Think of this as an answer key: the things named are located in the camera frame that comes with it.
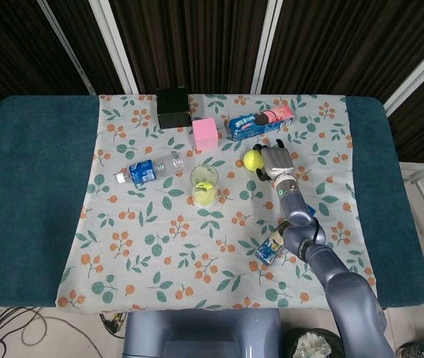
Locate floor cables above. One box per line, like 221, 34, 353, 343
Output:
0, 305, 60, 358

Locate white partition post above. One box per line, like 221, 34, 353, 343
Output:
87, 0, 139, 94
37, 0, 96, 95
249, 0, 284, 94
382, 35, 424, 116

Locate yellow tennis ball with logo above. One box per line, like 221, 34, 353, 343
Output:
193, 180, 215, 206

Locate floral white tablecloth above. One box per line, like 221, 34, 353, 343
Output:
55, 92, 378, 311

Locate black open box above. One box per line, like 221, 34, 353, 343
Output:
155, 86, 193, 130

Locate clear plastic tube container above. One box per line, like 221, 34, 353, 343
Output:
190, 165, 219, 208

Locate plain yellow tennis ball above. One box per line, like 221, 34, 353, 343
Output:
243, 149, 265, 172

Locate black trash bin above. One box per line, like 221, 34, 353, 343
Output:
282, 327, 347, 358

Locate pink foam cube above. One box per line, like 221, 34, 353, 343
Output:
192, 118, 219, 151

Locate blue label plastic water bottle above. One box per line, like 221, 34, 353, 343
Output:
116, 151, 186, 185

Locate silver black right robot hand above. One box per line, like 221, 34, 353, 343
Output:
253, 139, 296, 183

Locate blue-grey robot torso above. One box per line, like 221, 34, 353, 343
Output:
122, 308, 284, 358

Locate blue and pink cookie box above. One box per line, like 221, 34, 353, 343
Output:
227, 104, 296, 142

